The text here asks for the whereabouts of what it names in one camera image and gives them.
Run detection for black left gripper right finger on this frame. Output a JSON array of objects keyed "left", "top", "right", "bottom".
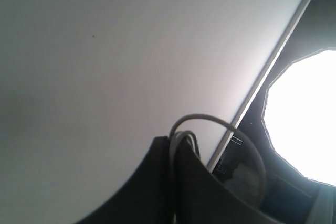
[{"left": 175, "top": 140, "right": 278, "bottom": 223}]

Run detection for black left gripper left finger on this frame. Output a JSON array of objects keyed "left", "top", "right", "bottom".
[{"left": 79, "top": 136, "right": 174, "bottom": 223}]

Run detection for white wired earphones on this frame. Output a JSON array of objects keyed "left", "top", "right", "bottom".
[{"left": 169, "top": 113, "right": 267, "bottom": 224}]

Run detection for bright studio light panel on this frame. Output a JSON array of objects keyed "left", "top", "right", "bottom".
[{"left": 263, "top": 48, "right": 335, "bottom": 186}]

